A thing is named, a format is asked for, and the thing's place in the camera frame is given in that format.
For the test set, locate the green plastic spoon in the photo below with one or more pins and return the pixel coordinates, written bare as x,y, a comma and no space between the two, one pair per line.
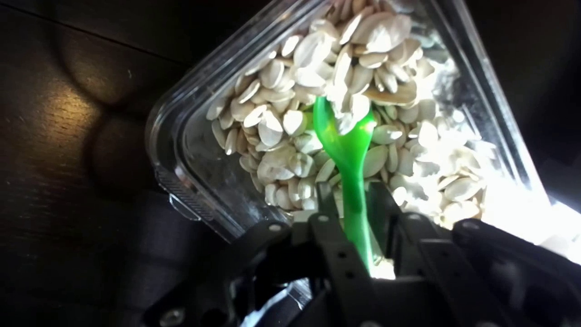
348,146

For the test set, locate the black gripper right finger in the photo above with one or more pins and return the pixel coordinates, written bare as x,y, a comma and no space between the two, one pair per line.
411,255

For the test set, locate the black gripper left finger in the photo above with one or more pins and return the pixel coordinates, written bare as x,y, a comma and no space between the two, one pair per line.
333,248

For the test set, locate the transparent plastic container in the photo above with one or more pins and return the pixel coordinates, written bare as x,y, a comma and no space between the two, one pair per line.
193,134

